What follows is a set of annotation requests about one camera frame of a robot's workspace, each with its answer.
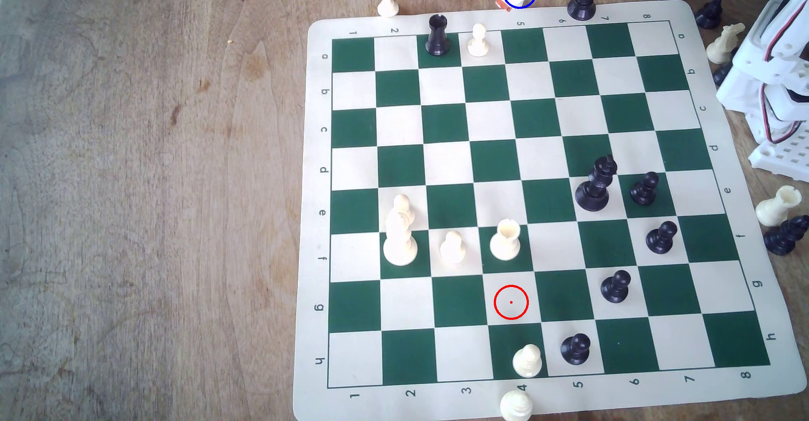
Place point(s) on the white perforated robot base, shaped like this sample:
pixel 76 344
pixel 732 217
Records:
pixel 780 159

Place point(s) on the white knight chess piece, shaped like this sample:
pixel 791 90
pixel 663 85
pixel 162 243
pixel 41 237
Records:
pixel 722 47

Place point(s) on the black bishop chess piece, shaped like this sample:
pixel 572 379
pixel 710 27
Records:
pixel 711 13

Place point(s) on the green and white chessboard mat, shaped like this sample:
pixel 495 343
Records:
pixel 493 117

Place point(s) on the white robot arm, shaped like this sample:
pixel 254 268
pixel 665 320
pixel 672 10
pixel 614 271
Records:
pixel 758 48

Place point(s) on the black rook chess piece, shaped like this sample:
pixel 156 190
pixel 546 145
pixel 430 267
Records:
pixel 437 38

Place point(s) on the black king chess piece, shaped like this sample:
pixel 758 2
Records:
pixel 593 193

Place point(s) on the white rook chess piece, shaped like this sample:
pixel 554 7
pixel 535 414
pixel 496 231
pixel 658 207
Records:
pixel 776 207
pixel 505 244

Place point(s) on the white bishop chess piece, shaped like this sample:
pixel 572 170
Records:
pixel 516 406

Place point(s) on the white king chess piece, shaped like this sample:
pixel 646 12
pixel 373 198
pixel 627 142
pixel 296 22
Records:
pixel 400 247

